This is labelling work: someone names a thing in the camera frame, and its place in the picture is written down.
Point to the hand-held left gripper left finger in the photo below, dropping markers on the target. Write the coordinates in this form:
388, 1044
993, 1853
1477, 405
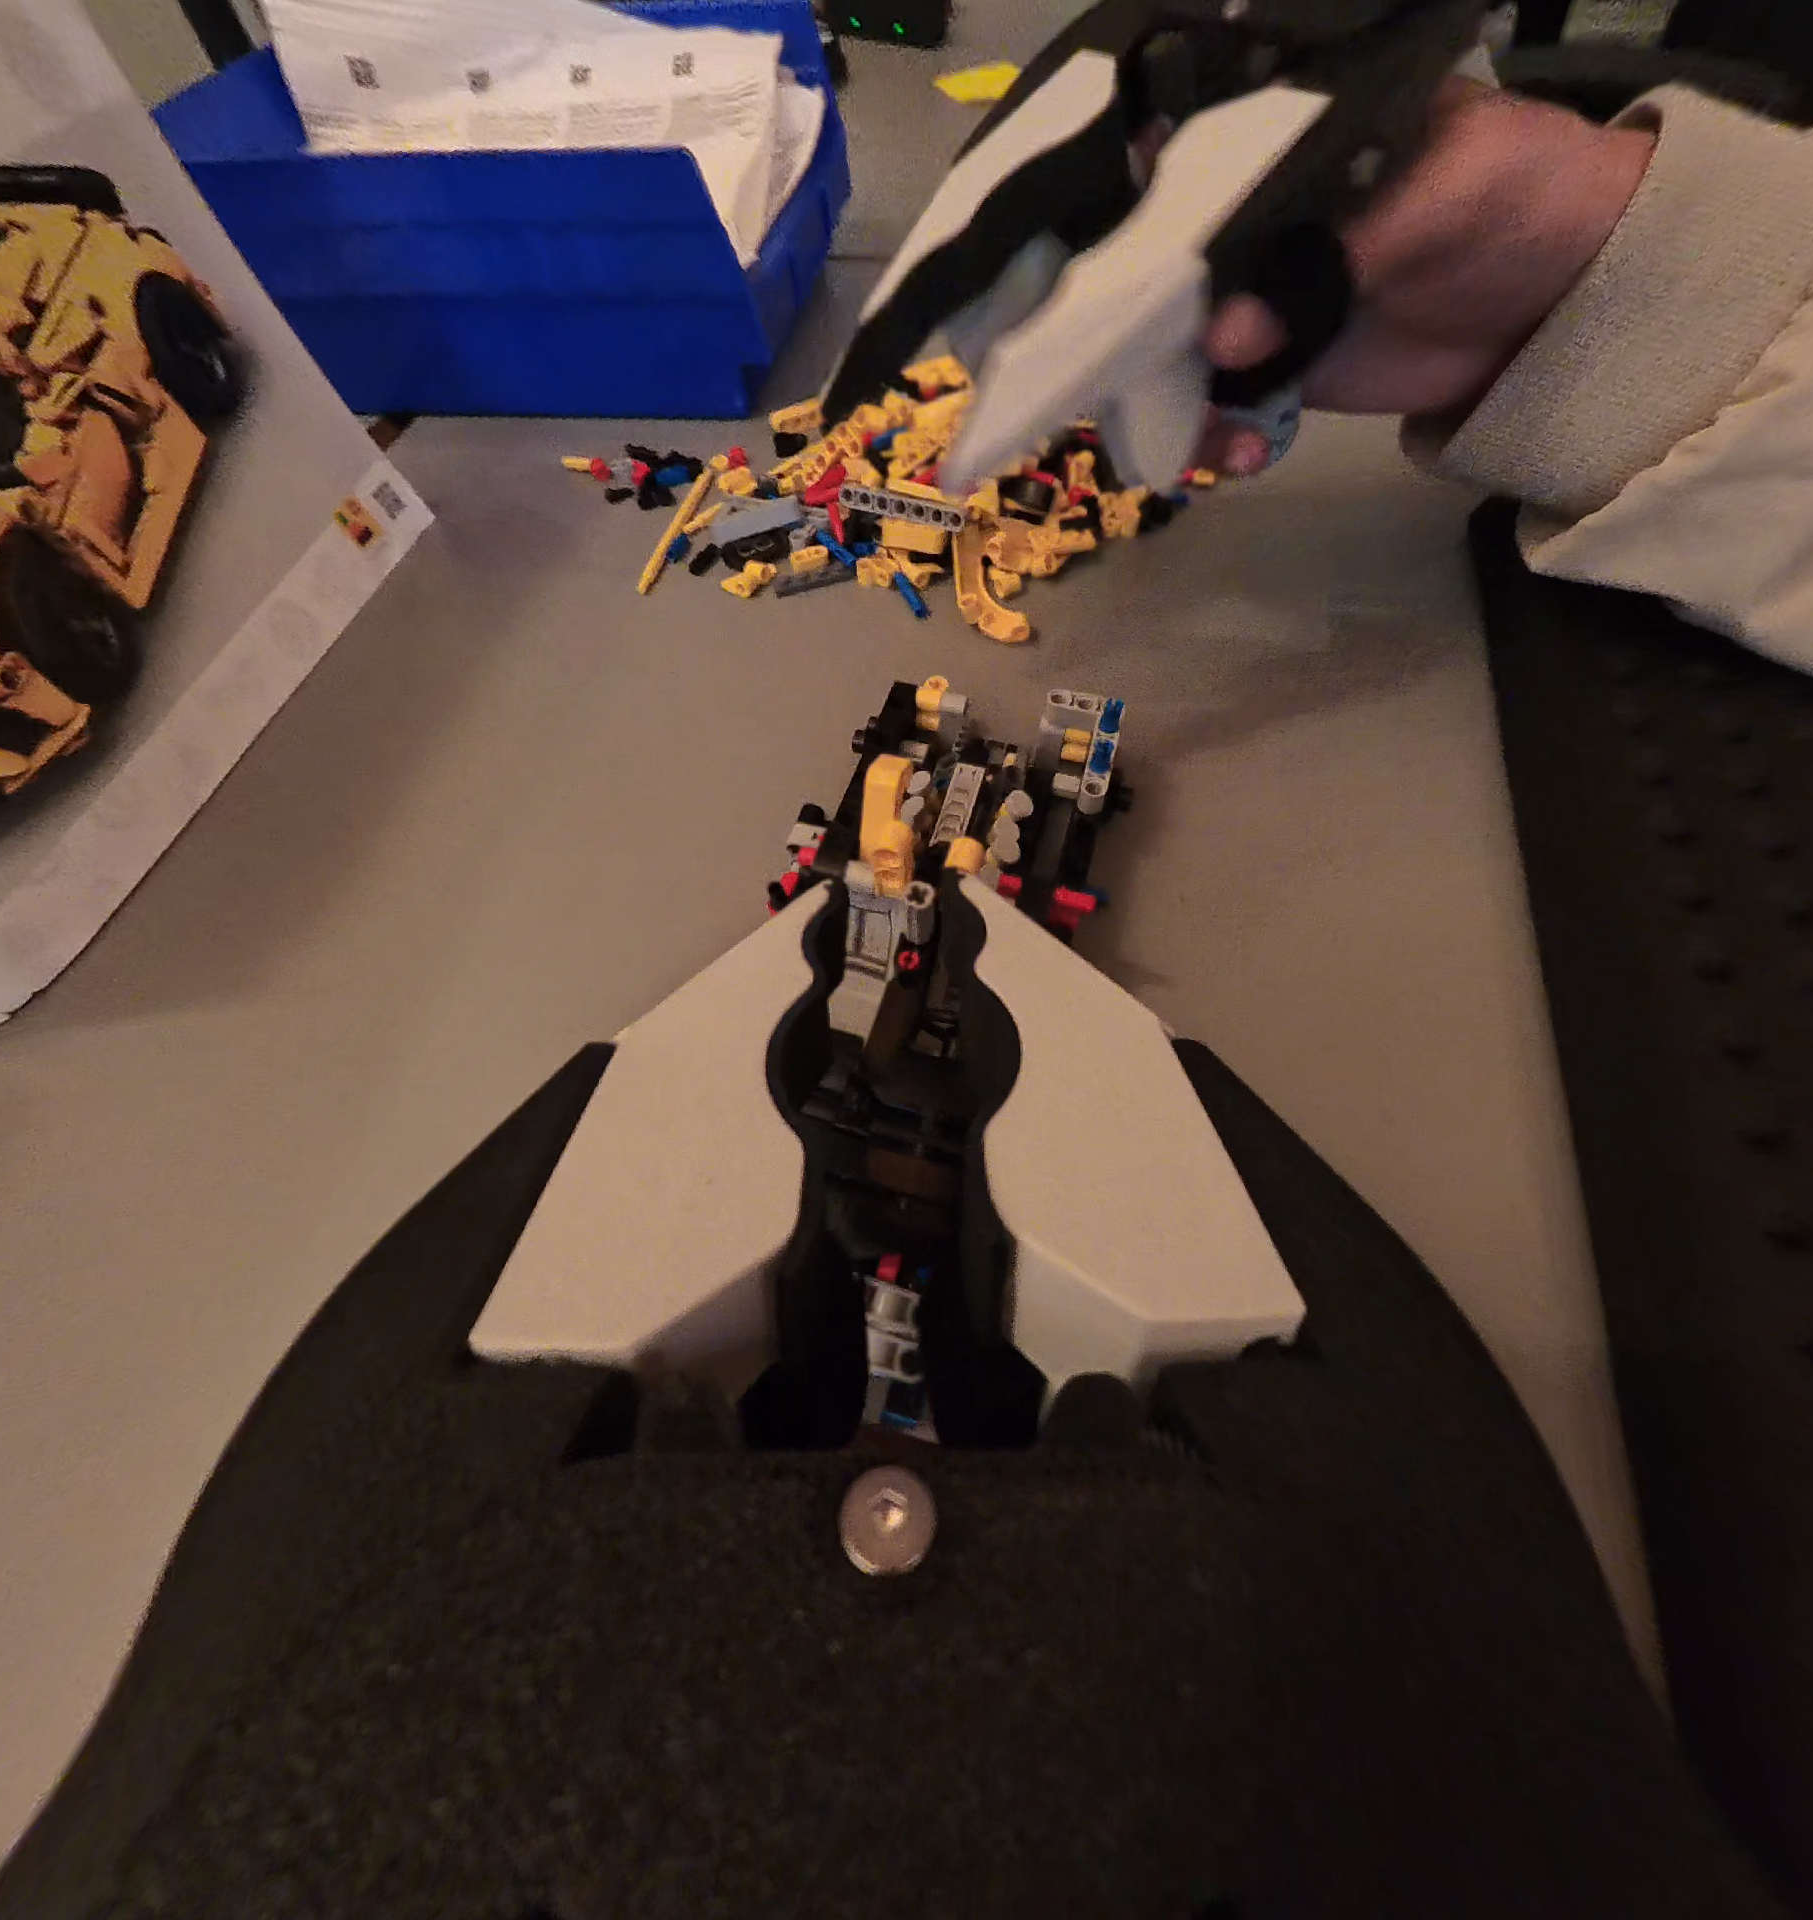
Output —
652, 1200

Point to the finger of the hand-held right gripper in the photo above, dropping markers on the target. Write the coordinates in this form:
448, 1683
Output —
996, 166
1131, 300

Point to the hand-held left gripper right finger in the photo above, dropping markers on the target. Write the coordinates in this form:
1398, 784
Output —
1145, 1186

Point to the pile of toy building pieces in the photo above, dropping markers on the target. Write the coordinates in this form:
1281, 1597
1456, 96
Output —
906, 496

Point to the black toy car chassis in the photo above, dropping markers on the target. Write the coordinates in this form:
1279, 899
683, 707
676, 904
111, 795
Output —
906, 811

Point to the person's right forearm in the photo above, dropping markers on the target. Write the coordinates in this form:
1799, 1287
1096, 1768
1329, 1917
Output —
1715, 376

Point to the grey desk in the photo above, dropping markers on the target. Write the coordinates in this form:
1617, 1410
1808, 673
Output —
395, 902

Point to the person's right hand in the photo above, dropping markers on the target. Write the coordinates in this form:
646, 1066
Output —
1474, 255

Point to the yellow flat piece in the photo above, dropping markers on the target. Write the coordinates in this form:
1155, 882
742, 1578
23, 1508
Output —
978, 83

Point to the black device green lights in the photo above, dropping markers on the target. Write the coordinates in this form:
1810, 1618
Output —
883, 18

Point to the white printed leaflet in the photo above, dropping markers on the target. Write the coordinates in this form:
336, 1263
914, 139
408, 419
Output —
546, 76

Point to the blue plastic bin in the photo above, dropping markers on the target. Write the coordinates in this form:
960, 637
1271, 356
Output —
471, 285

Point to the instruction booklet yellow car cover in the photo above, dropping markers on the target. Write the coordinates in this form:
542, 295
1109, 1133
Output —
125, 526

